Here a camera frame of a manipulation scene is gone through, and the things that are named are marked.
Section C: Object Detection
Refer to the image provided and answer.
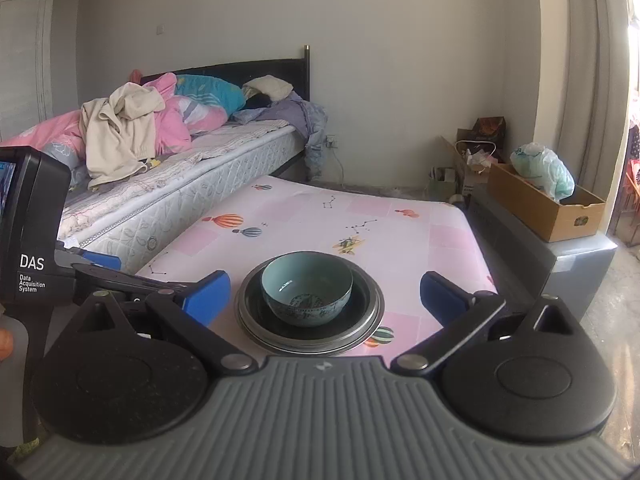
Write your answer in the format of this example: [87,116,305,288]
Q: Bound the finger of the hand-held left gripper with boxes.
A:
[72,266,196,306]
[55,241,122,273]

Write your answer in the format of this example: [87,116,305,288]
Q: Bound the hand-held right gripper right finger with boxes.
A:
[392,271,573,375]

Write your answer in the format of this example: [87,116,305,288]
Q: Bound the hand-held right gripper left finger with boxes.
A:
[75,270,256,375]

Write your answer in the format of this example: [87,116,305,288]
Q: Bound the stainless steel bowl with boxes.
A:
[234,255,386,359]
[247,260,379,352]
[237,257,383,355]

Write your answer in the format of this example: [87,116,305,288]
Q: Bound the teal ceramic bowl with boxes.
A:
[261,252,354,328]

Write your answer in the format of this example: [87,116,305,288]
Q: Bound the white quilted mattress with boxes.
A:
[57,125,307,277]

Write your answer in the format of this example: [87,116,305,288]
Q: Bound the green paper bag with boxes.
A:
[427,167,459,199]

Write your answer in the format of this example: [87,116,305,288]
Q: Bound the cream garment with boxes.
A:
[81,81,167,190]

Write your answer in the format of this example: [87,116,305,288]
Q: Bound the grey low cabinet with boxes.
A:
[465,192,619,319]

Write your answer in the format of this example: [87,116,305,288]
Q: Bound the long cardboard box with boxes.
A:
[487,162,607,244]

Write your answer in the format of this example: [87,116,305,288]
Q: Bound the cardboard box with papers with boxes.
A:
[440,135,501,197]

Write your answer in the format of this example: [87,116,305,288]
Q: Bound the pink printed tablecloth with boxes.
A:
[135,175,498,361]

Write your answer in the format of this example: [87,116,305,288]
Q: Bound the white door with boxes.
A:
[0,0,54,142]

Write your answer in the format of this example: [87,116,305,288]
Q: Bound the green white plastic bag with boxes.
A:
[510,142,576,202]

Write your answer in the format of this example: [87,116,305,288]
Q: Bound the dark paper gift bag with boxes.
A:
[471,116,507,149]

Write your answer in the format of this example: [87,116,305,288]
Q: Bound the purple grey blanket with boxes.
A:
[232,92,329,181]

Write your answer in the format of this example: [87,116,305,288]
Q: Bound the teal pillow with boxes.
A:
[174,74,247,114]

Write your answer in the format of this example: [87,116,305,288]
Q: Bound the cream pillow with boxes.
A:
[242,75,294,102]

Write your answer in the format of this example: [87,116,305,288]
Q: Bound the white curtain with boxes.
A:
[535,0,634,237]

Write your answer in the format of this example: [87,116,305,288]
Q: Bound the white cable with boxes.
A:
[331,147,347,187]

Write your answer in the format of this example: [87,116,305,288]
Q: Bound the black bed frame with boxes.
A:
[140,45,312,182]

